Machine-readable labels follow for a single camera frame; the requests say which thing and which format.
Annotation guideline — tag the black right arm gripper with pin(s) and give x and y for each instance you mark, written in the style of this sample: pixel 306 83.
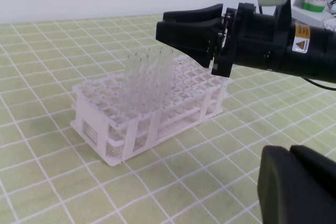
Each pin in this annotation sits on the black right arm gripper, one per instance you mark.
pixel 275 43

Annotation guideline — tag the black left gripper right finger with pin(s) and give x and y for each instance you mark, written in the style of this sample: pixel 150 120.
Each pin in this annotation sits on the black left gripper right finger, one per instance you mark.
pixel 319 167

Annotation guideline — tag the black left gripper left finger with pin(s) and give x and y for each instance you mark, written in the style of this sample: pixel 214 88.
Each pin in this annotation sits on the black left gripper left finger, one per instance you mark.
pixel 287 193

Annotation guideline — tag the clear glass test tube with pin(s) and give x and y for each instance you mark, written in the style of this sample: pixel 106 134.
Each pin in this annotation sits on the clear glass test tube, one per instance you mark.
pixel 129 92
pixel 167 52
pixel 165 74
pixel 156 79
pixel 146 81

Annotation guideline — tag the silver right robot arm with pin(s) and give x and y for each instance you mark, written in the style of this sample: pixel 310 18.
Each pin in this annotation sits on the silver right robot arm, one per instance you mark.
pixel 262 36

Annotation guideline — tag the white plastic test tube rack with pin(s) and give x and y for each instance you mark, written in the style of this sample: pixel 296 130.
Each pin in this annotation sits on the white plastic test tube rack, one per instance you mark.
pixel 121 120

